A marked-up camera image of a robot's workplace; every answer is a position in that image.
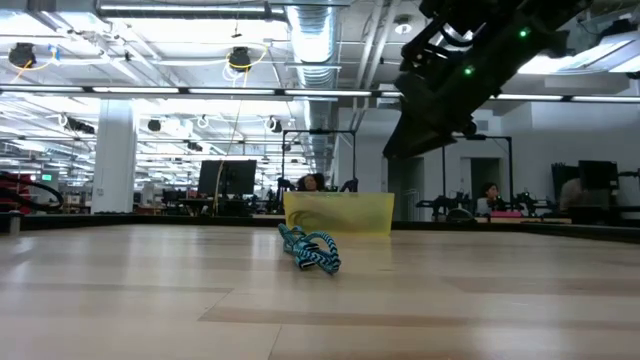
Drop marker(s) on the silver ventilation duct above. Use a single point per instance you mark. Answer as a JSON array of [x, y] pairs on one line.
[[314, 40]]

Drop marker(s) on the person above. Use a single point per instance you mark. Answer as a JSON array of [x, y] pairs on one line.
[[487, 197], [575, 195], [310, 183]]

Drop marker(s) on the black background robot arm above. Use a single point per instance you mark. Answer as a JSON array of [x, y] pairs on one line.
[[445, 205]]

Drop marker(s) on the green exit sign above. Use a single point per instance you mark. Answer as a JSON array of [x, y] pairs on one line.
[[47, 177]]

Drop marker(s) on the white square building column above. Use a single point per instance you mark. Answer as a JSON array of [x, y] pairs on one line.
[[115, 165]]

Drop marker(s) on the black metal station frame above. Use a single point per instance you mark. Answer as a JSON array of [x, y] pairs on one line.
[[320, 132], [500, 137]]

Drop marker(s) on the red and black equipment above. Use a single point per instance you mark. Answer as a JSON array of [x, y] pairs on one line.
[[30, 187]]

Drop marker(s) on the black computer monitor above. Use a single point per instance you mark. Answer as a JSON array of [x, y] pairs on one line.
[[227, 177], [597, 175]]

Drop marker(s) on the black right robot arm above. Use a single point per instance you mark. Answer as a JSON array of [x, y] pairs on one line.
[[500, 50]]

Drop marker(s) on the yellow translucent plastic bin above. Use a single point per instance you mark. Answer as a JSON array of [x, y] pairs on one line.
[[345, 212]]

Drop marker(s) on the pink flat box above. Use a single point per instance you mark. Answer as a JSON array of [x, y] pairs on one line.
[[505, 214]]

